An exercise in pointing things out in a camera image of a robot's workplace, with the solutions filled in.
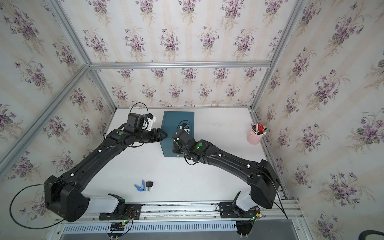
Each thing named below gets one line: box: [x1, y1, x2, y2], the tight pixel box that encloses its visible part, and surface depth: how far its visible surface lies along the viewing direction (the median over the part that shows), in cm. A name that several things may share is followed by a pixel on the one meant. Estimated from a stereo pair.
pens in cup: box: [251, 122, 267, 135], surface depth 96 cm
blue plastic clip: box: [134, 179, 146, 192], surface depth 82 cm
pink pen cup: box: [246, 128, 265, 145], surface depth 95 cm
